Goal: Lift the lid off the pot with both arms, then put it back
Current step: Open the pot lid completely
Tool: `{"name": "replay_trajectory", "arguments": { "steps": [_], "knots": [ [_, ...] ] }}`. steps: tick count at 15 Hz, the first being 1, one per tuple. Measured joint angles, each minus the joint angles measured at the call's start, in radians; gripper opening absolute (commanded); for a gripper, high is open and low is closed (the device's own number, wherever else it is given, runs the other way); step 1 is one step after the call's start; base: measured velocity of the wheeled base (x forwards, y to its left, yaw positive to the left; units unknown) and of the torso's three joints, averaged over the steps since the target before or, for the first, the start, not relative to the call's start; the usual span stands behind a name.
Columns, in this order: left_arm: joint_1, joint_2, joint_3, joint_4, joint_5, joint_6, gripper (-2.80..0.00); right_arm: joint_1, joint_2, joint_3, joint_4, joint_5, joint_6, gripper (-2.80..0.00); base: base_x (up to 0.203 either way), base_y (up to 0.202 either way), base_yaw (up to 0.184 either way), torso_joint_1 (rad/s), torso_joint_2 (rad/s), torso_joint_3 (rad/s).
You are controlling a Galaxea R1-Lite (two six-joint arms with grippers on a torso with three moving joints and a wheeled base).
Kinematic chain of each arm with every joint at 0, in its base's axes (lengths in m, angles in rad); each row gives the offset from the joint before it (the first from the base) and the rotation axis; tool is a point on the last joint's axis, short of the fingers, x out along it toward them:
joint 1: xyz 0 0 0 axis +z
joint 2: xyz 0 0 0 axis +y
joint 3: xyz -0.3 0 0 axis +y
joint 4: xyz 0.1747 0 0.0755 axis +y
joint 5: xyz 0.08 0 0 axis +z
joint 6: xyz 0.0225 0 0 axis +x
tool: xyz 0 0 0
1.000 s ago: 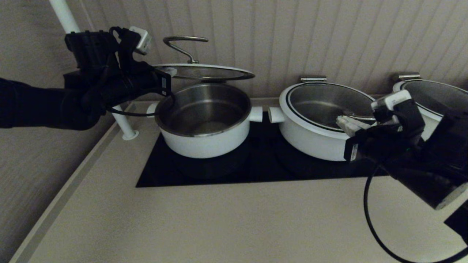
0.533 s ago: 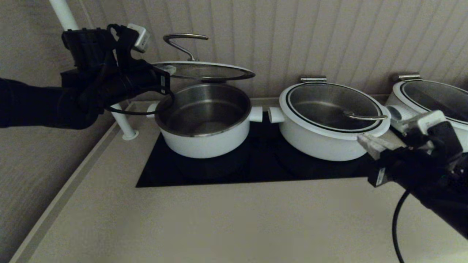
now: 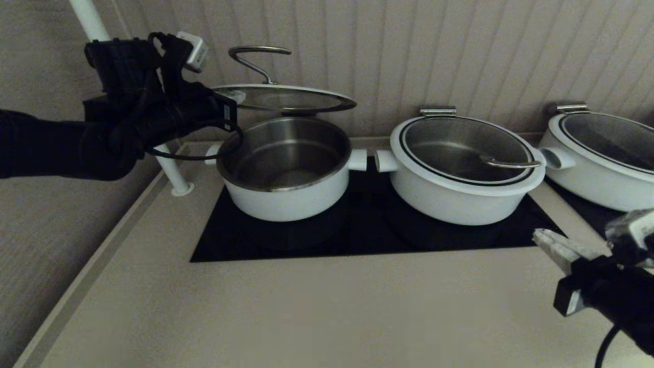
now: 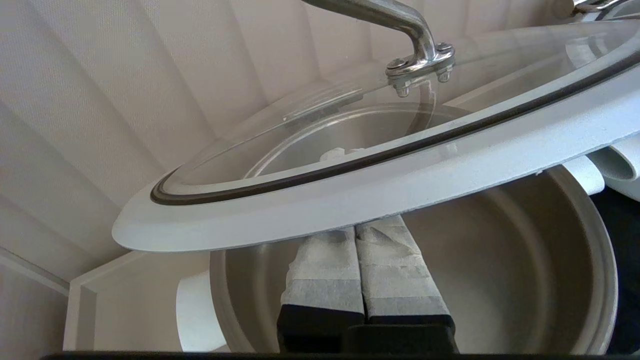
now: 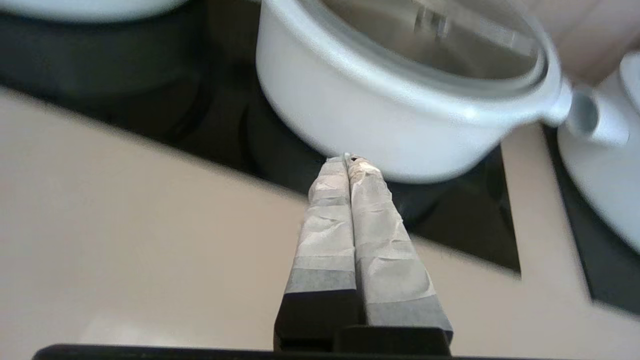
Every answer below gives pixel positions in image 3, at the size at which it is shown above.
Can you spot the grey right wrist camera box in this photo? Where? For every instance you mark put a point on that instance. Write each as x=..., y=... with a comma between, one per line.
x=633, y=227

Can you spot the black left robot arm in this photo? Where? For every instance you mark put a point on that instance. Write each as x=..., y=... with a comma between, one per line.
x=51, y=143

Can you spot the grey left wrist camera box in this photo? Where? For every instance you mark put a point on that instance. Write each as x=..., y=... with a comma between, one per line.
x=195, y=50

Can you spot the white support pole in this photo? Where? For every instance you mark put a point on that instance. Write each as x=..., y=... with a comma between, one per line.
x=176, y=179

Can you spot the steel hinge bracket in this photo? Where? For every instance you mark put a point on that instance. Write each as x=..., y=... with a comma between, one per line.
x=567, y=108
x=437, y=111

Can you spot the white pot with steel insert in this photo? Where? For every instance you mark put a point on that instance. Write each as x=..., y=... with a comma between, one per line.
x=603, y=194
x=286, y=204
x=449, y=209

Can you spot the wide black glass cooktop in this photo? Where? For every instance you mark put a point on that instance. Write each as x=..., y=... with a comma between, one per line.
x=357, y=240

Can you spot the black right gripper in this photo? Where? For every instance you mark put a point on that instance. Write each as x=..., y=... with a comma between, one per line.
x=603, y=286

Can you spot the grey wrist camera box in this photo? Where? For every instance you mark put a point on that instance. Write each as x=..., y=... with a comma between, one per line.
x=633, y=227
x=195, y=50

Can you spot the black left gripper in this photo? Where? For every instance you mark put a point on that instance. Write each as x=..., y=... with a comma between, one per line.
x=189, y=115

